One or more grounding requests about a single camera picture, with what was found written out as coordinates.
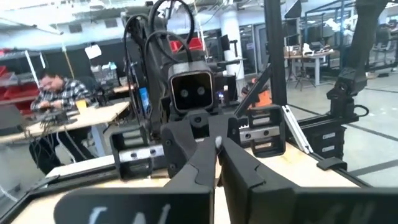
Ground wooden work desk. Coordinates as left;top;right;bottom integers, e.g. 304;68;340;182
0;101;131;158

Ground cluttered background work table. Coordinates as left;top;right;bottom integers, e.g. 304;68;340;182
283;42;336;87

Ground wire basket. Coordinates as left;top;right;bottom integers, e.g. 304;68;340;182
90;61;121;88

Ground orange plastic cup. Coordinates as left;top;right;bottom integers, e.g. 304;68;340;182
75;98;88;114

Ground black office chair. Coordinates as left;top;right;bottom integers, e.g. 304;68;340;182
77;75;105;100

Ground white hanging sheet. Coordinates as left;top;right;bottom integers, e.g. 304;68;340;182
84;43;103;60

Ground black monitor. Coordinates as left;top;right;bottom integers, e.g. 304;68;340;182
219;34;231;52

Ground black frame post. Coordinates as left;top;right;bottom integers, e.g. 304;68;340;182
263;0;289;106

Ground yellow hanging cable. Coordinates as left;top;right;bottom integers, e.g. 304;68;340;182
63;46;76;79

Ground black cable loop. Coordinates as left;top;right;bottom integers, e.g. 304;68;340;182
144;29;194;63
147;0;196;46

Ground tangle of cables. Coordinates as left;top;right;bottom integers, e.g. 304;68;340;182
23;108;94;164

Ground blue object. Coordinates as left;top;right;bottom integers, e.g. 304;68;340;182
138;86;152;115

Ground black table clamp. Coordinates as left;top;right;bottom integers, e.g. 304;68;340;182
316;156;348;172

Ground orange object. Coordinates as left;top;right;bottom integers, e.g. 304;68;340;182
241;77;274;108

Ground red storage bins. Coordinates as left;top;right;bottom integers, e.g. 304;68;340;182
169;37;205;54
0;64;40;116

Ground black diagonal frame brace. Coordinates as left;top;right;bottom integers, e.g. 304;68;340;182
233;65;272;118

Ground metal shelving rack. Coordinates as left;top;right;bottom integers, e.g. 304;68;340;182
0;49;47;119

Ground black frame support strut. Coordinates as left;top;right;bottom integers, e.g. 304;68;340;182
325;0;390;118

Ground white metal bar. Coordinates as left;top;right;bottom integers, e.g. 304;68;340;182
281;105;308;155
286;105;314;154

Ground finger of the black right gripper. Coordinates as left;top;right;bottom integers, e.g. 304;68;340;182
160;119;200;179
207;113;241;147

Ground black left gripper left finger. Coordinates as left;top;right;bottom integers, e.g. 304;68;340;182
53;136;218;224

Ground white building column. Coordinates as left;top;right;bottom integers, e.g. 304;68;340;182
219;9;246;91

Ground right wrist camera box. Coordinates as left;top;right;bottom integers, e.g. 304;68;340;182
167;60;216;114

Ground black box with white labels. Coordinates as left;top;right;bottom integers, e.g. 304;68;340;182
298;114;361;160

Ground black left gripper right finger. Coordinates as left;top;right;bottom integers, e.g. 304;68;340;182
217;136;398;224

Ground person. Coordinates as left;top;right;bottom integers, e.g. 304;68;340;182
28;68;98;175

